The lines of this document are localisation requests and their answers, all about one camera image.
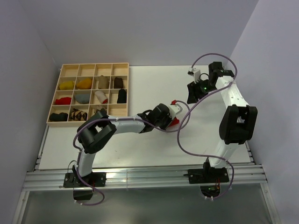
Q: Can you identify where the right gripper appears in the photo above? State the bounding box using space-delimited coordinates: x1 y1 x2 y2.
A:
187 78 217 105

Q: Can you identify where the red Santa sock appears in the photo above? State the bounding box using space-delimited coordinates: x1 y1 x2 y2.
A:
168 117 179 127

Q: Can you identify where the black sock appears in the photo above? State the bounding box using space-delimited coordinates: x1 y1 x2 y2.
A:
117 89 127 104
49 112 68 122

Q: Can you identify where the brown argyle sock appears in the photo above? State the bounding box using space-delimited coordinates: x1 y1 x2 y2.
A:
94 105 107 113

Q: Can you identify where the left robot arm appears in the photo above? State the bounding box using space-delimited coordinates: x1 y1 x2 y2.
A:
72 103 182 186

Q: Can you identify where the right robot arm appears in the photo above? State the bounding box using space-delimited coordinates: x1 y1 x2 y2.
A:
187 62 258 183

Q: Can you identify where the dark brown rolled sock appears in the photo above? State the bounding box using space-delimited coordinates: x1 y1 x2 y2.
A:
114 77 124 89

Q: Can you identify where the white red-tipped rolled sock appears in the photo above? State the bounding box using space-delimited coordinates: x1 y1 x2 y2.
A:
94 91 108 104

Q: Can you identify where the tan rolled sock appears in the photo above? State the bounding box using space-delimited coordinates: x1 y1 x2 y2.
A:
98 75 109 89

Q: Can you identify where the grey rolled sock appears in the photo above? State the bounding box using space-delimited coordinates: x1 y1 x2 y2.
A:
74 94 90 104

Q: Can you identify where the orange rolled sock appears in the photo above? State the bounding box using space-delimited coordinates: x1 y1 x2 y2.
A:
76 78 93 90

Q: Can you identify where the wooden compartment tray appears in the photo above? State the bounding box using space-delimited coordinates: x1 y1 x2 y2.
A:
47 63 129 127

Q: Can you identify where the argyle rolled sock in tray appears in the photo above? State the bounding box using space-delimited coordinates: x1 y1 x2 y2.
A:
70 108 87 121

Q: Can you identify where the yellow rolled sock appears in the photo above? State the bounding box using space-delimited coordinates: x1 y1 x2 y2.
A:
59 81 74 91

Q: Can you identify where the red rolled sock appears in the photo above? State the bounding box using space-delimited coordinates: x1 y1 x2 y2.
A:
54 97 71 105

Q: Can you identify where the black rolled sock in tray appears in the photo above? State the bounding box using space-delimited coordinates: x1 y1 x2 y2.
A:
49 112 68 122

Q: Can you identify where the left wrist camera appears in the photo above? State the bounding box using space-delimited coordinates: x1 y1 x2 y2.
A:
168 100 183 120

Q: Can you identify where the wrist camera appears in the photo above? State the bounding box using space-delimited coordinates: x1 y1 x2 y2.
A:
168 100 183 120
187 67 201 83

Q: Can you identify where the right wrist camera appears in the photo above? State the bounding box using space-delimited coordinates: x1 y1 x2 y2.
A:
187 67 201 83

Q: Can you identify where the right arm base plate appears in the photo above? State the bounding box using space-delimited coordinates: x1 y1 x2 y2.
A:
185 168 229 184

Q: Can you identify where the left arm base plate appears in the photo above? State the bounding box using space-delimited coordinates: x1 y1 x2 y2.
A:
63 172 106 188

